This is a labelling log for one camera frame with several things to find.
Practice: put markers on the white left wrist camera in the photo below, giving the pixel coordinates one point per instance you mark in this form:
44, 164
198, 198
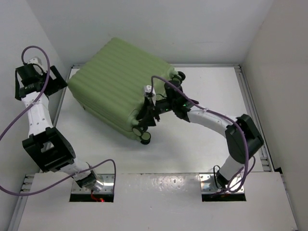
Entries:
37, 61

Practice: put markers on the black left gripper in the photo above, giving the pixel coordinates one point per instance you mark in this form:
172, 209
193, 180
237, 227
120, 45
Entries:
57, 83

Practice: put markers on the metal base plate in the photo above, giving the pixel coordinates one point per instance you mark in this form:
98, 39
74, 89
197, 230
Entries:
104, 185
208, 185

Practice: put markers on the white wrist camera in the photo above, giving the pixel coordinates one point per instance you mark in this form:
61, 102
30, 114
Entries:
149, 92
37, 61

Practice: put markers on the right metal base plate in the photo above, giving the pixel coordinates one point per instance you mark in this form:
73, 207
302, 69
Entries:
208, 185

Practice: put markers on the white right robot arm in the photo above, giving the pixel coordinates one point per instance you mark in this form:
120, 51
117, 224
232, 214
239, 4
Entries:
241, 134

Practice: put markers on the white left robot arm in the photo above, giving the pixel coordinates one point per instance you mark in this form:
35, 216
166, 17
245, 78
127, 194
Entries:
45, 144

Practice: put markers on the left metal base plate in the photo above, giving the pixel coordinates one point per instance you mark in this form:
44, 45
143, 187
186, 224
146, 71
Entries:
104, 185

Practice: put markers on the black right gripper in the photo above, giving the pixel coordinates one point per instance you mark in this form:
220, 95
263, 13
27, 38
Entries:
148, 110

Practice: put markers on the green suitcase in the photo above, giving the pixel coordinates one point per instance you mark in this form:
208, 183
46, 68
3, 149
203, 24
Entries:
110, 86

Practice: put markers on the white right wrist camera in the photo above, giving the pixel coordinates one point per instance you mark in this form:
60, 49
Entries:
149, 92

